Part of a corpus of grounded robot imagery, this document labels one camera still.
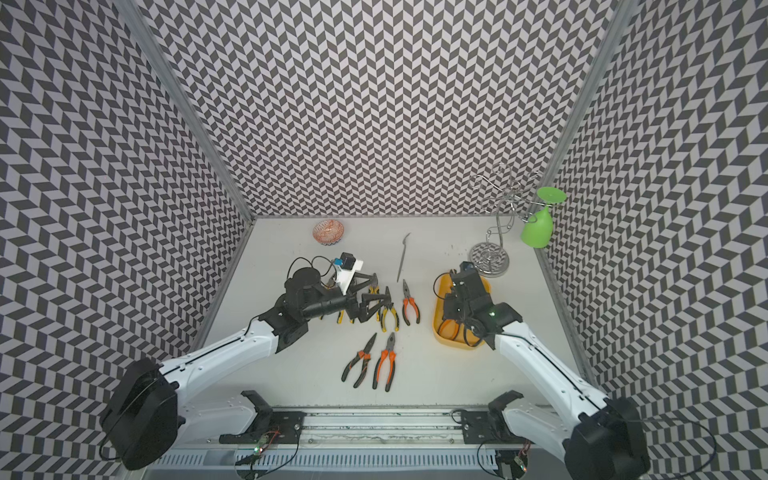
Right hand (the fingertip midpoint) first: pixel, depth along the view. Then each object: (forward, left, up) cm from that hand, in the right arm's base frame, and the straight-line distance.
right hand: (453, 305), depth 82 cm
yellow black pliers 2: (-9, +28, +13) cm, 33 cm away
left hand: (-1, +20, +10) cm, 22 cm away
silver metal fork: (+32, +13, -10) cm, 36 cm away
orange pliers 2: (-10, +25, -10) cm, 29 cm away
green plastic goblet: (+17, -25, +11) cm, 32 cm away
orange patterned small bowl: (+35, +42, -8) cm, 56 cm away
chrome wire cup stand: (+22, -17, -8) cm, 29 cm away
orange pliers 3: (-3, 0, -10) cm, 11 cm away
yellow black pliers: (+10, +23, -9) cm, 27 cm away
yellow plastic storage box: (+10, +1, -6) cm, 12 cm away
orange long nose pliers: (+7, +13, -11) cm, 19 cm away
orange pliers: (-10, +17, -10) cm, 23 cm away
